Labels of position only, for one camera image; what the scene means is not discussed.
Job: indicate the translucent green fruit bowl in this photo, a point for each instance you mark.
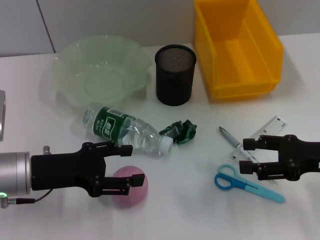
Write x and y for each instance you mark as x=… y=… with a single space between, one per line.
x=100 y=65

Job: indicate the yellow plastic bin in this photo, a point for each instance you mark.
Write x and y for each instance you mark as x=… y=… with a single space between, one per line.
x=240 y=57

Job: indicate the pink peach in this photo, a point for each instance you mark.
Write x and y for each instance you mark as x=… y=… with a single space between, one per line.
x=138 y=196

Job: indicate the clear green-label water bottle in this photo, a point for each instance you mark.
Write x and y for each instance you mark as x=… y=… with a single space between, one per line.
x=110 y=123

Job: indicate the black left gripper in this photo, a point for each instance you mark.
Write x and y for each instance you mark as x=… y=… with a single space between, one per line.
x=62 y=170

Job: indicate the silver left gripper stud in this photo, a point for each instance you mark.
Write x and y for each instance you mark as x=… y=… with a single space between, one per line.
x=46 y=150

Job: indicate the clear plastic ruler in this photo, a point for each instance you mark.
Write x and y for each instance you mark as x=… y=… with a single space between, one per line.
x=273 y=126

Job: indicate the green plastic wrapper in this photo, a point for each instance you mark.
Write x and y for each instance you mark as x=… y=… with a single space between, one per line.
x=182 y=132

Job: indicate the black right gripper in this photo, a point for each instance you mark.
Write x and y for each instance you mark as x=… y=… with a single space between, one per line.
x=300 y=157

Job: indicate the grey clear ballpoint pen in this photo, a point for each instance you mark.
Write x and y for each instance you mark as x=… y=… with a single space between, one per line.
x=230 y=138

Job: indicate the blue scissors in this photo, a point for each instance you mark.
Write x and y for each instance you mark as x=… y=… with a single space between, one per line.
x=250 y=186

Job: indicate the black mesh pen holder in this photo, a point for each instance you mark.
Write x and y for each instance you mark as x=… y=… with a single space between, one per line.
x=175 y=80

